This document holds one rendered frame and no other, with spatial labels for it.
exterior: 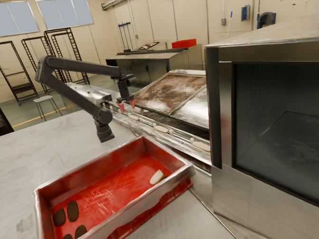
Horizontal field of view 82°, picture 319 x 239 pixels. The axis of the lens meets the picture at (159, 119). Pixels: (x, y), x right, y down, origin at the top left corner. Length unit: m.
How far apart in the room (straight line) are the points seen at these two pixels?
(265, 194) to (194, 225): 0.25
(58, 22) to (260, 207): 8.24
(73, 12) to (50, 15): 0.86
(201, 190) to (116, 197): 0.31
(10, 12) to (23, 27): 0.48
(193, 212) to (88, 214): 0.36
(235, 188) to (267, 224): 0.10
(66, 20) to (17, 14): 1.48
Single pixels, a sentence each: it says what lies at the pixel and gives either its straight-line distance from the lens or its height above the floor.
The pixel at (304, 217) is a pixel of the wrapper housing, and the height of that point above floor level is 0.99.
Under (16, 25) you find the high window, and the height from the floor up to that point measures 2.24.
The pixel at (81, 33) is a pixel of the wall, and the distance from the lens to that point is 8.55.
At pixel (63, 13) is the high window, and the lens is 8.48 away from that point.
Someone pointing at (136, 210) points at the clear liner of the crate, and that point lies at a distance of 0.58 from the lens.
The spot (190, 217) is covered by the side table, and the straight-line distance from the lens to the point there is 0.64.
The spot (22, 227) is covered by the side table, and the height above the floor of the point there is 0.82.
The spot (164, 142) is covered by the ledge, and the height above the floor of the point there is 0.86.
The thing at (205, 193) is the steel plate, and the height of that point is 0.82.
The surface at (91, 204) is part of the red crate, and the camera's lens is 0.77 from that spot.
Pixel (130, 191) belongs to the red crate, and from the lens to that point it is 0.75.
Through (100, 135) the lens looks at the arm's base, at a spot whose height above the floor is 0.85.
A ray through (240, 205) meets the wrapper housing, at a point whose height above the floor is 0.93.
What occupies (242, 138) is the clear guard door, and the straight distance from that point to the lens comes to 0.41.
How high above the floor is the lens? 1.34
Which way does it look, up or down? 26 degrees down
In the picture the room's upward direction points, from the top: 11 degrees counter-clockwise
